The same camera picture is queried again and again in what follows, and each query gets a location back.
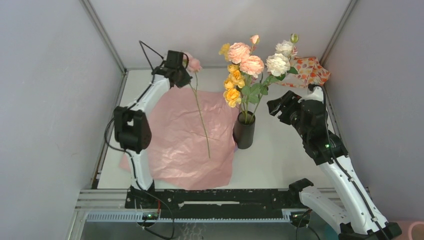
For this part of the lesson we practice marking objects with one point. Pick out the pink cylindrical vase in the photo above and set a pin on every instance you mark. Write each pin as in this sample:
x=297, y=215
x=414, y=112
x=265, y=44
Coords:
x=411, y=230

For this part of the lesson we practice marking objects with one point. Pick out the pink rose stem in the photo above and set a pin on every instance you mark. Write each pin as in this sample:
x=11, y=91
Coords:
x=193, y=66

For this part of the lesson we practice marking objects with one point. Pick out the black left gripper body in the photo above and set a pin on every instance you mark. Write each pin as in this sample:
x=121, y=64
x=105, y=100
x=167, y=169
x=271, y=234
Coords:
x=184, y=78

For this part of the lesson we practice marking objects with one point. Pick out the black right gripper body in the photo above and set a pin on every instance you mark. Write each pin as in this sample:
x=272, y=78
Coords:
x=292, y=113

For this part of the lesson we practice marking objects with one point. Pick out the purple pink wrapping paper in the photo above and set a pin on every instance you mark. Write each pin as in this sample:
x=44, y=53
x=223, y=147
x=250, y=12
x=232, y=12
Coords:
x=177, y=154

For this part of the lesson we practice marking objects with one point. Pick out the white rose stem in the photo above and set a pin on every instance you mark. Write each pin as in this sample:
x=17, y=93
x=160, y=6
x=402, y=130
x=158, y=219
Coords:
x=278, y=66

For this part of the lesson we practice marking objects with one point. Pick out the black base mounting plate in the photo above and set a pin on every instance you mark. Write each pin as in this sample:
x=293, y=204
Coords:
x=216, y=203

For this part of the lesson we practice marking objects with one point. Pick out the orange floral cloth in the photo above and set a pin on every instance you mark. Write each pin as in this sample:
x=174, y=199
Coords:
x=309, y=71

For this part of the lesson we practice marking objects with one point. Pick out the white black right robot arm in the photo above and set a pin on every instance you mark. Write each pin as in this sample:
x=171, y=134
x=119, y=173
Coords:
x=359, y=218

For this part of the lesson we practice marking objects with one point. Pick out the black cylindrical vase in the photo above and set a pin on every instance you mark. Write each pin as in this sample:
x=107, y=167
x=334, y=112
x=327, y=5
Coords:
x=243, y=130

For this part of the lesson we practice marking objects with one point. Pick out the peach rose stem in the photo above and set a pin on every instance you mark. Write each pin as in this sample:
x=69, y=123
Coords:
x=251, y=68

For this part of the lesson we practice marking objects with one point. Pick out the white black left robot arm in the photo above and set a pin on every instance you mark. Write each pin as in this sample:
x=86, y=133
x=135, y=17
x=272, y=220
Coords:
x=131, y=126

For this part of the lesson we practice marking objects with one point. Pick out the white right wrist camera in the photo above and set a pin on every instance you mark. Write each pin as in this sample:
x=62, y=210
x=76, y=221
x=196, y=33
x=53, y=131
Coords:
x=316, y=94

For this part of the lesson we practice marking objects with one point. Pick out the yellow rose stem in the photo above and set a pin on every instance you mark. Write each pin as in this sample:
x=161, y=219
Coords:
x=234, y=54

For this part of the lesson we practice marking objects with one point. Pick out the white slotted cable duct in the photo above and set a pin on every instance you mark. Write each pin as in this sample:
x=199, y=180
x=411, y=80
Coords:
x=139, y=217

